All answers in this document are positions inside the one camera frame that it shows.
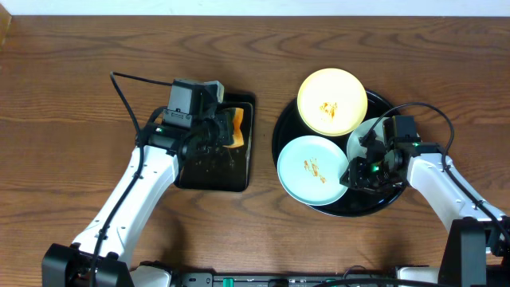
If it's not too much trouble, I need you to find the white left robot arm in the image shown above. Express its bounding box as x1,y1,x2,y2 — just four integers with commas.
41,108,242,286

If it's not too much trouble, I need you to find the pale green plate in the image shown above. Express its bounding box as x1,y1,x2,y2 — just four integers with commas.
346,116,390,161

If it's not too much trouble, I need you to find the light blue plate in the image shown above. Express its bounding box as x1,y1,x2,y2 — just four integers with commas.
277,136,349,206

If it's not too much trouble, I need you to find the orange green scrub sponge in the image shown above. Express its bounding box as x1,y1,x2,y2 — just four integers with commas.
226,108,244,148

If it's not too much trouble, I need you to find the black rectangular tray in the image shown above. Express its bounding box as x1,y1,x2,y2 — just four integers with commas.
174,92,256,192

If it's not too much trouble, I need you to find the yellow plate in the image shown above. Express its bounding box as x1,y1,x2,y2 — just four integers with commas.
296,68,368,136

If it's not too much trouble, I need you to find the black round tray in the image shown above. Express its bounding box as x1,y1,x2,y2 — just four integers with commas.
272,89,408,218

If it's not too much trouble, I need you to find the black control box with cables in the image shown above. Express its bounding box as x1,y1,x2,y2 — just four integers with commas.
171,265,396,287

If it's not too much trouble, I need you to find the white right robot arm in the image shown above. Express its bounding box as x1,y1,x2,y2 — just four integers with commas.
340,143,509,286

